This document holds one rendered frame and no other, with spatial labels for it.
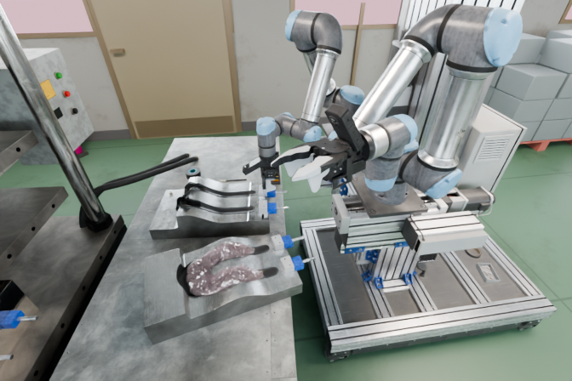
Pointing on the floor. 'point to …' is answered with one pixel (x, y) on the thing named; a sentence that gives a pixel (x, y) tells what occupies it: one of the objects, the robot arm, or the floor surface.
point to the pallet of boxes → (537, 88)
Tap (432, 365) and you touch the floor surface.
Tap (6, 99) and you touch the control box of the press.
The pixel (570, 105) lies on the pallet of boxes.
